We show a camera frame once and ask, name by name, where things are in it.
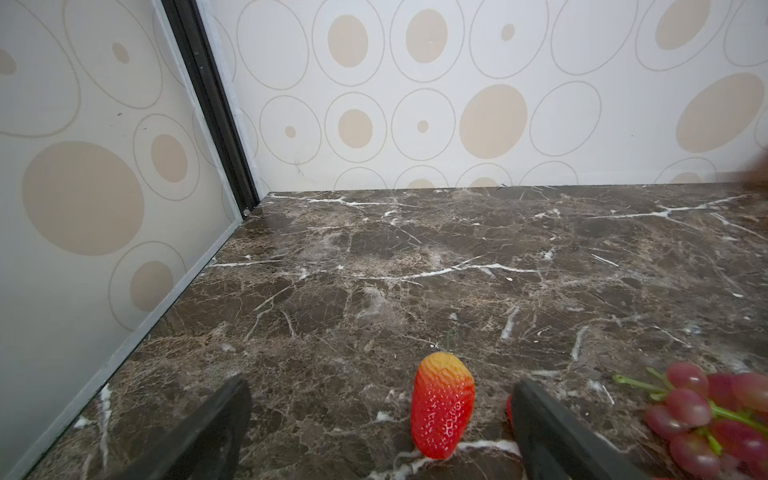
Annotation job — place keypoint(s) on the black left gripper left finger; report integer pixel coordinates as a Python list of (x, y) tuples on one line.
[(205, 445)]

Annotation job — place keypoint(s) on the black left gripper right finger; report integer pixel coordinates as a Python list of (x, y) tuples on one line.
[(554, 444)]

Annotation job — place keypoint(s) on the red fake grape bunch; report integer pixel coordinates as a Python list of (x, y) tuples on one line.
[(712, 423)]

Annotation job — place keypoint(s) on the red yellow-tipped fake strawberry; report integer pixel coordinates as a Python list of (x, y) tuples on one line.
[(442, 404)]

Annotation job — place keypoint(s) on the black vertical frame post left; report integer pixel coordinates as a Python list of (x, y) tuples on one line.
[(194, 42)]

